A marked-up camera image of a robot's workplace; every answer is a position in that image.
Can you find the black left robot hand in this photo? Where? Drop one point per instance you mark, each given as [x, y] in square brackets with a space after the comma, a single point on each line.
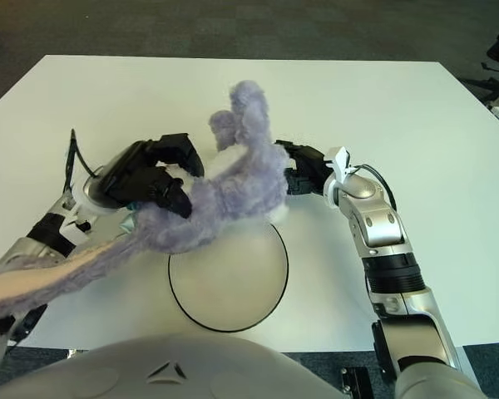
[137, 174]

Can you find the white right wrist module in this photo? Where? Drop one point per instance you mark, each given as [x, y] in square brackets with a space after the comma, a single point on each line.
[341, 162]

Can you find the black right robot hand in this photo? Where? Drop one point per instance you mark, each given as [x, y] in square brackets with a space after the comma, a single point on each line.
[307, 166]

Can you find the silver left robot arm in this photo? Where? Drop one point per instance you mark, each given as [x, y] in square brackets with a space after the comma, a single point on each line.
[50, 226]

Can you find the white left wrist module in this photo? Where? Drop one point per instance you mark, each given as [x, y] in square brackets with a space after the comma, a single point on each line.
[72, 232]

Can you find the white table leg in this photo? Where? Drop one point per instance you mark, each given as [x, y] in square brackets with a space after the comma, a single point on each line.
[467, 359]
[77, 351]

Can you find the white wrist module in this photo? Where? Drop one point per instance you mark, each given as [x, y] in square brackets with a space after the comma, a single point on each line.
[341, 162]
[72, 232]

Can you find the purple plush bunny doll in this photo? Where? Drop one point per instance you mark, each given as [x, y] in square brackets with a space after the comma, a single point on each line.
[241, 183]

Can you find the grey robot torso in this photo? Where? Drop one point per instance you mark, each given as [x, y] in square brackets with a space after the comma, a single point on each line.
[170, 374]

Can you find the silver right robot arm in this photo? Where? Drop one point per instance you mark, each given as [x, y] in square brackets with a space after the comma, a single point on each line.
[378, 216]

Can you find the white plate black rim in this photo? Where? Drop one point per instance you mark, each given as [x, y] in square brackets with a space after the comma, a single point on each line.
[228, 282]

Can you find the black metal bracket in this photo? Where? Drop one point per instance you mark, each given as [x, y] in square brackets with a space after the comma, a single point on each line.
[355, 382]

